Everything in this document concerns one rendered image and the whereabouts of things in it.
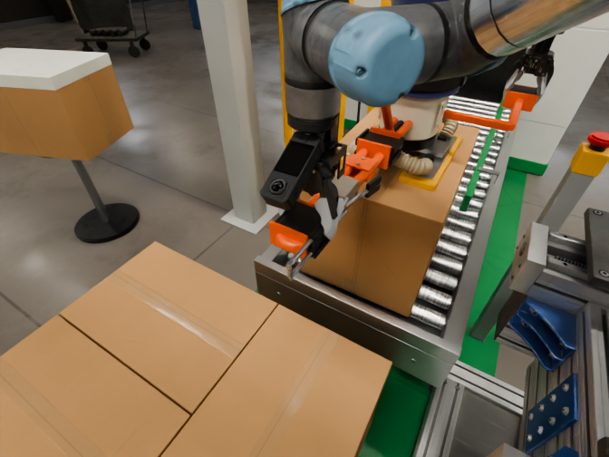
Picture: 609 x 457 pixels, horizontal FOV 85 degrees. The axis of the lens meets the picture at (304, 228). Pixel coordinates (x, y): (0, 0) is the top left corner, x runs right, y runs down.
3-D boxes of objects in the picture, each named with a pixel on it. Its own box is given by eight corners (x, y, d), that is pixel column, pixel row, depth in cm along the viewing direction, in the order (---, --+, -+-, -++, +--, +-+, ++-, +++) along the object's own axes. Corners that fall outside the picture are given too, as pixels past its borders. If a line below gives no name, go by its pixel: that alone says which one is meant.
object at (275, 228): (295, 218, 64) (294, 197, 61) (329, 231, 62) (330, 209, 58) (270, 243, 59) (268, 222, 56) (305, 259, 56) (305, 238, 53)
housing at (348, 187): (331, 189, 73) (332, 170, 70) (359, 198, 70) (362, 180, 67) (314, 205, 68) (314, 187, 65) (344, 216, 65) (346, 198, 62)
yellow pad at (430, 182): (431, 135, 114) (435, 121, 111) (461, 141, 111) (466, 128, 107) (397, 181, 93) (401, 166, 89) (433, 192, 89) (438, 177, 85)
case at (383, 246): (362, 189, 160) (374, 106, 133) (448, 215, 145) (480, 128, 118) (300, 271, 121) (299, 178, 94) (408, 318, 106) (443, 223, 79)
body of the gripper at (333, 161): (345, 177, 56) (352, 106, 48) (321, 203, 50) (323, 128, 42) (306, 164, 59) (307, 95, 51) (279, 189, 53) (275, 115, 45)
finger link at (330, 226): (357, 225, 58) (343, 178, 54) (342, 245, 54) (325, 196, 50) (342, 224, 60) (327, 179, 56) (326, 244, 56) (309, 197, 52)
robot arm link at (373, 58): (470, 10, 29) (393, -6, 36) (361, 21, 25) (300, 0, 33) (444, 101, 34) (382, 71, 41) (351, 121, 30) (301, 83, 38)
